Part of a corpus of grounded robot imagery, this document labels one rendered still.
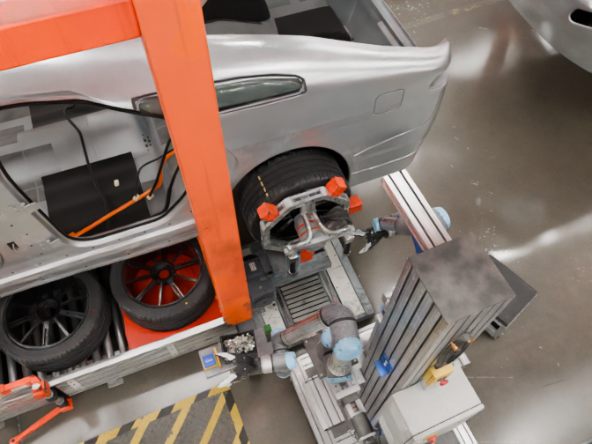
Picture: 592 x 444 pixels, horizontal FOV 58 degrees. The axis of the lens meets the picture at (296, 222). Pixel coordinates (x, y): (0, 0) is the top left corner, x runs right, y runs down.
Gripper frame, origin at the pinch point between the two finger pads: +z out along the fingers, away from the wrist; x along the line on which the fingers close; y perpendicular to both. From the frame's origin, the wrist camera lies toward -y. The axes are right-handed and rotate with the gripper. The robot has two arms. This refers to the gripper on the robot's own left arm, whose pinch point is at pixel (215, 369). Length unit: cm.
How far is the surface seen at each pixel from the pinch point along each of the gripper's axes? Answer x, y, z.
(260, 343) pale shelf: 45, 73, -20
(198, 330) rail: 61, 77, 17
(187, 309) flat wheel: 70, 65, 21
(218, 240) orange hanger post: 42, -36, -9
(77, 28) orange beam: 25, -150, 12
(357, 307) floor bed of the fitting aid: 77, 107, -89
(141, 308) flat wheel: 75, 63, 49
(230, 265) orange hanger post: 45.9, -10.8, -11.3
